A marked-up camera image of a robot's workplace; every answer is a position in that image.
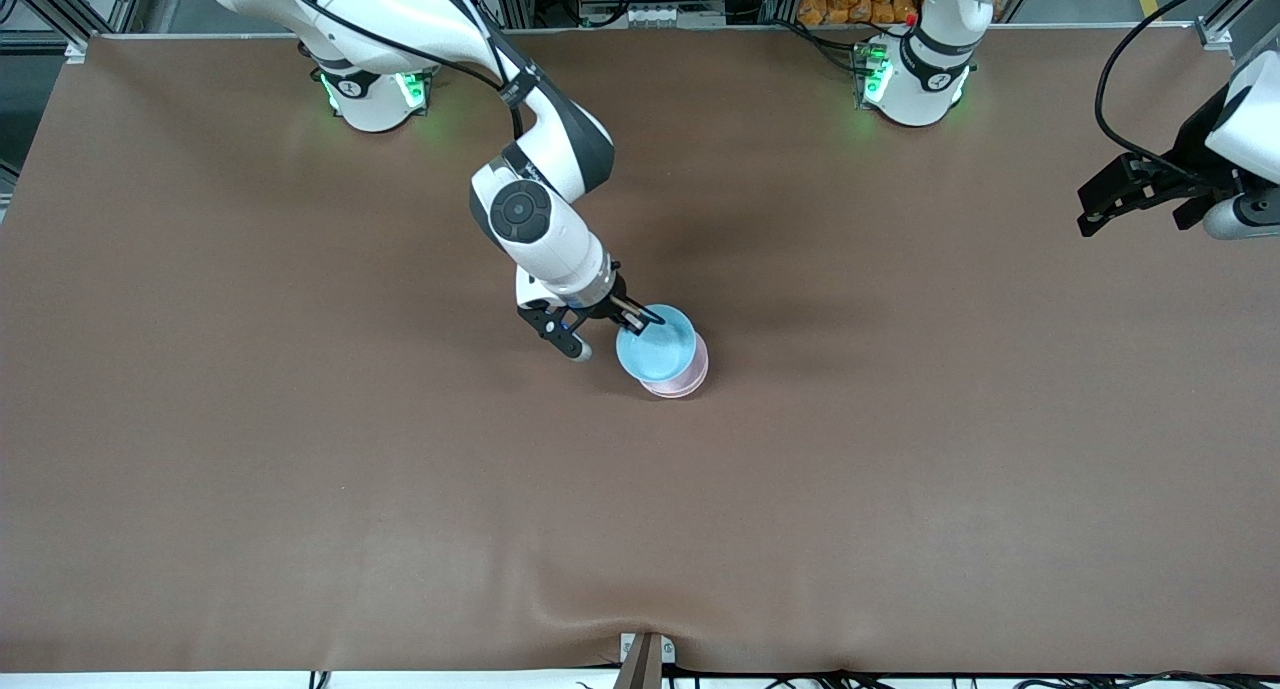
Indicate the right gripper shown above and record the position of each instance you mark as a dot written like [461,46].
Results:
[609,305]

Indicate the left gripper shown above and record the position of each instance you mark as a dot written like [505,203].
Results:
[1187,150]

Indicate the blue bowl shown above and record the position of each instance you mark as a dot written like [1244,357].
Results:
[658,347]

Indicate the pink bowl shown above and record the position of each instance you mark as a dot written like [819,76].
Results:
[685,387]

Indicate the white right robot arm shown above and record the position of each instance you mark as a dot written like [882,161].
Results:
[540,219]

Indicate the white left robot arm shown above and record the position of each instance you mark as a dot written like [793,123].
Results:
[920,89]

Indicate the brown table mat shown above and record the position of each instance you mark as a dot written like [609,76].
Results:
[640,519]

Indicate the white power strip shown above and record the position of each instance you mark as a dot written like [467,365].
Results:
[650,14]

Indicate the aluminium frame profile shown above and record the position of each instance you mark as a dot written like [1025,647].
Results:
[1235,9]
[90,14]

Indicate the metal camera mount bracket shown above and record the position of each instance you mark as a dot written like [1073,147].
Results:
[645,659]

